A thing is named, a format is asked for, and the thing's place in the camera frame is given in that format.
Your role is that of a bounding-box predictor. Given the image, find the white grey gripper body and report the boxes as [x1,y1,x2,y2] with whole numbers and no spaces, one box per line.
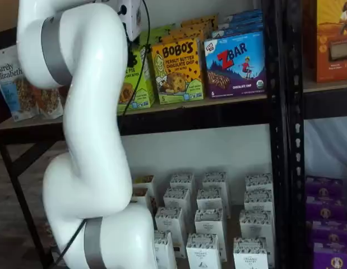
[117,0,144,39]

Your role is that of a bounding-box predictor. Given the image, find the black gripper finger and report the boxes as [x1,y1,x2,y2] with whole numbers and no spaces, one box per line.
[127,36,141,54]

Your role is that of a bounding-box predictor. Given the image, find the green Bobo's apple pie box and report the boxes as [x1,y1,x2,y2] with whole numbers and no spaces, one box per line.
[142,29,170,40]
[139,35,164,53]
[117,41,156,112]
[149,24,177,34]

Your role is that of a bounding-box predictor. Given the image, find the yellow Bobo's peanut butter box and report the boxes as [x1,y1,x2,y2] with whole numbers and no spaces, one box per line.
[150,37,205,105]
[180,13,219,26]
[172,20,215,33]
[161,27,209,43]

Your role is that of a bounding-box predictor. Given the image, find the blue purple Zbar box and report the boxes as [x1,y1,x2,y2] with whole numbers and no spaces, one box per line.
[203,30,267,99]
[211,24,264,39]
[218,17,263,30]
[225,10,263,23]

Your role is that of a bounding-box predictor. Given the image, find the wooden shelf board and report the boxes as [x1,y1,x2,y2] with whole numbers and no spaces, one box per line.
[0,94,269,130]
[303,75,347,94]

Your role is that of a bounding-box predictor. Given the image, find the white yellow granola box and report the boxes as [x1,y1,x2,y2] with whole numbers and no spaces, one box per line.
[132,175,156,197]
[130,187,150,210]

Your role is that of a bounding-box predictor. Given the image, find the white floral pantry box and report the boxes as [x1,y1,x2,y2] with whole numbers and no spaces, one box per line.
[233,236,271,269]
[186,233,223,269]
[202,170,229,202]
[243,189,275,216]
[244,173,274,197]
[163,187,191,216]
[155,206,184,247]
[194,208,228,260]
[153,230,178,269]
[196,188,225,216]
[169,173,196,197]
[239,209,275,244]

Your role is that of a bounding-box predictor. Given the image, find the purple snack box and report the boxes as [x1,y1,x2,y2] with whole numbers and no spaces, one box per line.
[306,195,347,222]
[313,242,347,269]
[311,220,347,246]
[306,175,344,198]

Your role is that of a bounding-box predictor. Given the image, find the black metal shelving rack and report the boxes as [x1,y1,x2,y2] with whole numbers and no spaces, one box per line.
[285,0,347,269]
[0,0,288,269]

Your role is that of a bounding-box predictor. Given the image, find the orange label granola bag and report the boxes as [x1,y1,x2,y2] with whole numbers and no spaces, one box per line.
[38,86,64,118]

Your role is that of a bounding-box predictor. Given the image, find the blue label granola bag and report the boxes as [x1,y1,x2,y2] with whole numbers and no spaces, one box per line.
[0,46,41,122]

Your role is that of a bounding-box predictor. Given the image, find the orange brown carton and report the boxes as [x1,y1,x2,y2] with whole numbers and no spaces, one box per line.
[303,0,347,84]

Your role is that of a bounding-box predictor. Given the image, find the white Organic Pantry boxes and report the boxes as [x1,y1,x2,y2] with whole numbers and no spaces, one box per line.
[128,193,275,269]

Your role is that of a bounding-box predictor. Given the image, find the translucent plastic sheet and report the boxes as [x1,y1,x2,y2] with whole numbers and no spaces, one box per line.
[304,117,347,180]

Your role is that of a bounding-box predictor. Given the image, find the black cable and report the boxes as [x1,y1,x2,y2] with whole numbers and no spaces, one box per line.
[53,219,87,266]
[122,0,151,116]

